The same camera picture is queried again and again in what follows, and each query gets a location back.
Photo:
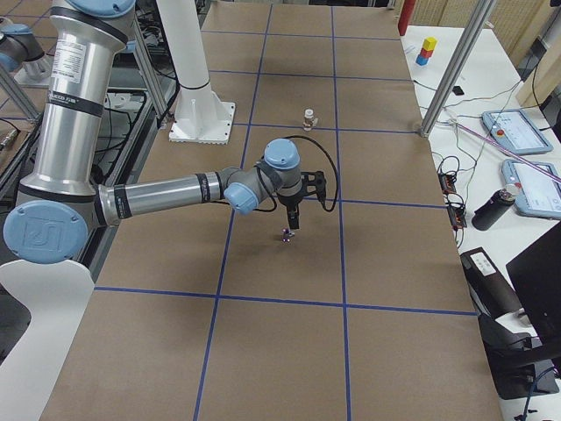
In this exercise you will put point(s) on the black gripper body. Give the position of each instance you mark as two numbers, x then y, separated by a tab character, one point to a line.
289	202

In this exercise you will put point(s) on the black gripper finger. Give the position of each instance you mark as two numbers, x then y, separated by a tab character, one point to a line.
293	214

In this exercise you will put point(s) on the chrome elbow pipe fitting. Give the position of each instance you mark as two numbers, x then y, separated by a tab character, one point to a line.
287	235

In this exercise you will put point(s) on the white PPR valve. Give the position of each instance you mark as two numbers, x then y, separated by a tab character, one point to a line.
310	120

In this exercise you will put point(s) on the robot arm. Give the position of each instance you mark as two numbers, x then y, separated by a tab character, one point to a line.
62	198

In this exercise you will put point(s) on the brown table mat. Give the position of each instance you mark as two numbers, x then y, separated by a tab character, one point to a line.
201	314

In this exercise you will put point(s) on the black cylinder bottle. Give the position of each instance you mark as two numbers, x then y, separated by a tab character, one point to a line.
495	207

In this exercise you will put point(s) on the stacked colour blocks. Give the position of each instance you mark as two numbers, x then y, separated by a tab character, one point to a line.
426	52

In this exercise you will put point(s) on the far teach pendant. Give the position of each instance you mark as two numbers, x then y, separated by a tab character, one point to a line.
514	130

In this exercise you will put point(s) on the teach pendant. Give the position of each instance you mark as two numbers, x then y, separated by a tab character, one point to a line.
514	130
539	196

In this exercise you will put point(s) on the near teach pendant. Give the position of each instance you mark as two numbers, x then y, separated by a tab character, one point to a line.
539	196

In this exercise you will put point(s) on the black monitor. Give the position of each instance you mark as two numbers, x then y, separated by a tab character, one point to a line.
535	274

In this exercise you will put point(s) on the black desk device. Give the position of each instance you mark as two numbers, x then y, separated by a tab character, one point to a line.
515	359

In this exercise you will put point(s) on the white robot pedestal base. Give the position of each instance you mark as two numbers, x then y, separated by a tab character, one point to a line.
199	115

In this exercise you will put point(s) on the aluminium frame post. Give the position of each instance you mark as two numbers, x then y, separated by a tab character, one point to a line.
466	43

